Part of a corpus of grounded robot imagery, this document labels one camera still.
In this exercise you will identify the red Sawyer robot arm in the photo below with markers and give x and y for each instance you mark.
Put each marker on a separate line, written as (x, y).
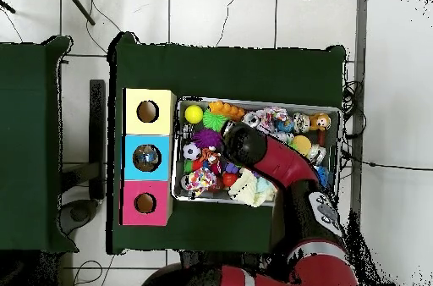
(284, 164)

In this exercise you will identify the clear mesh bin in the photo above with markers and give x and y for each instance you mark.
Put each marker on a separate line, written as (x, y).
(203, 198)

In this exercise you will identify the wooden box with three holes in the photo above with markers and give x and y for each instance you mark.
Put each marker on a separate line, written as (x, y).
(159, 123)

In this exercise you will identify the purple spiky ball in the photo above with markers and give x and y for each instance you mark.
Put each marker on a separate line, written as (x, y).
(207, 138)

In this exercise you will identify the green spiky ball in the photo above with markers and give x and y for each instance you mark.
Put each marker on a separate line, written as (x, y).
(214, 119)

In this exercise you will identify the small soccer ball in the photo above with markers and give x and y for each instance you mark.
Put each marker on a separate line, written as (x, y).
(191, 151)

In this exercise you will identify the orange toy block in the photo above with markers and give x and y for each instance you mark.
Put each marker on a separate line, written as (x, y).
(226, 110)

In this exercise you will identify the yellow ball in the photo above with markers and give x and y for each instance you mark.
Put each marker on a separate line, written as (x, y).
(193, 114)

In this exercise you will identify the colourful patterned cloth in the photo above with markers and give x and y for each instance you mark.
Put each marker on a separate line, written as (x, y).
(199, 181)

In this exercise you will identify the cream knitted cloth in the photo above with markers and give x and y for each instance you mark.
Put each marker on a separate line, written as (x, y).
(248, 188)

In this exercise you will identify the dark green tablecloth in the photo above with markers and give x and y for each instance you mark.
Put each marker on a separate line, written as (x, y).
(220, 72)
(27, 130)

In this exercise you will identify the silver toy robot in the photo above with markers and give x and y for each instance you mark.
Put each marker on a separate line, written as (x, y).
(286, 137)

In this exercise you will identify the brown plush monkey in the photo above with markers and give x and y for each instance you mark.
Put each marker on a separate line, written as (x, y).
(319, 122)

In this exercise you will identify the black flat panel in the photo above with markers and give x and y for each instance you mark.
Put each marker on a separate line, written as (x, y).
(97, 130)

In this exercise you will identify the black tripod leg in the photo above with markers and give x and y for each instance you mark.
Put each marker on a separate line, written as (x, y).
(8, 6)
(78, 4)

